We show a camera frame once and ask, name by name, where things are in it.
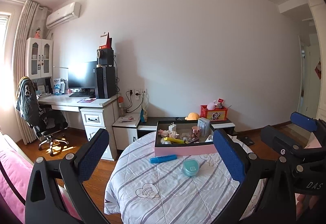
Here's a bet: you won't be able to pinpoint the teal round case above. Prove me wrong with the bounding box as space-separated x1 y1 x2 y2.
182 159 199 177

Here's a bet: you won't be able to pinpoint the clear plastic box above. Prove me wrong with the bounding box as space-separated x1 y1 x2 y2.
197 117 210 137

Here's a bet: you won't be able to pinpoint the rose gold round jar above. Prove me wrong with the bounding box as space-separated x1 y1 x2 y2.
191 126 201 139

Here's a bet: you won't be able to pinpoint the yellow green tube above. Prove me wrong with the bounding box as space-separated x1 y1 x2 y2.
163 137 185 144

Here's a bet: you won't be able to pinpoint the pink storage box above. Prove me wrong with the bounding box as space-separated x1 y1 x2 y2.
154 120 223 156

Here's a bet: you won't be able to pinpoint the white power adapter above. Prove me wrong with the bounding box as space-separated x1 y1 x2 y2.
168 123 177 132

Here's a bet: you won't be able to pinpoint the small baby doll figure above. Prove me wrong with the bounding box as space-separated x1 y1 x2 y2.
157 130 179 139

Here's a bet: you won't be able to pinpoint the black bathroom scale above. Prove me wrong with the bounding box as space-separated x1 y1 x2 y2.
238 136 255 147

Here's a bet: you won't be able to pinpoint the pink pillow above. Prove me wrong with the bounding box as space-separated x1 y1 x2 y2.
0 132 83 224

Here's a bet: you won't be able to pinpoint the red cartoon storage box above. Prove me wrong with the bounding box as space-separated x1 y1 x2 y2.
200 105 228 121

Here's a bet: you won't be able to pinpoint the pink plush toy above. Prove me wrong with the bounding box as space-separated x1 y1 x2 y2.
207 101 217 111

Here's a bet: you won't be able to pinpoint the yellow octopus plush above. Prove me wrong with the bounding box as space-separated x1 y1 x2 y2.
185 112 200 121

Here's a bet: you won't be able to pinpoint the black office chair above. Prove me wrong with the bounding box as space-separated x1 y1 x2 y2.
16 77 69 157

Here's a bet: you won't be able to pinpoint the white desk with drawers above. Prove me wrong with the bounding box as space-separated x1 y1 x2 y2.
39 94 119 161

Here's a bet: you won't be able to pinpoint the black white tv cabinet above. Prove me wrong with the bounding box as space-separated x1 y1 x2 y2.
137 117 235 138

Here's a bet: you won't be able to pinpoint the blue snack bag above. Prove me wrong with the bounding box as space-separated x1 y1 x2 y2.
140 108 148 123

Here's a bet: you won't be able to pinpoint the orange cap bottle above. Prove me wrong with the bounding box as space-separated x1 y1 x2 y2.
117 96 126 117

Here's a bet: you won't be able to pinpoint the black computer monitor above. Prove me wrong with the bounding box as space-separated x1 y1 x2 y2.
68 61 97 89

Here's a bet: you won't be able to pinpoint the black computer tower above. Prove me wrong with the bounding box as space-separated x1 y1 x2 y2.
95 66 117 99

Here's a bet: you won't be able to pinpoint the white glass-door cabinet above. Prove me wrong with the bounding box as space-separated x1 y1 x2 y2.
25 38 53 79

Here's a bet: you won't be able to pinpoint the black speaker box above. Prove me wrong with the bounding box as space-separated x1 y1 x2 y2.
97 48 114 67

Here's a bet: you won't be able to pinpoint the white air conditioner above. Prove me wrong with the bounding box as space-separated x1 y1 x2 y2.
46 2 81 29

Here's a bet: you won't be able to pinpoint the wall power sockets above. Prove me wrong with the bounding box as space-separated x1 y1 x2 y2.
126 89 148 100

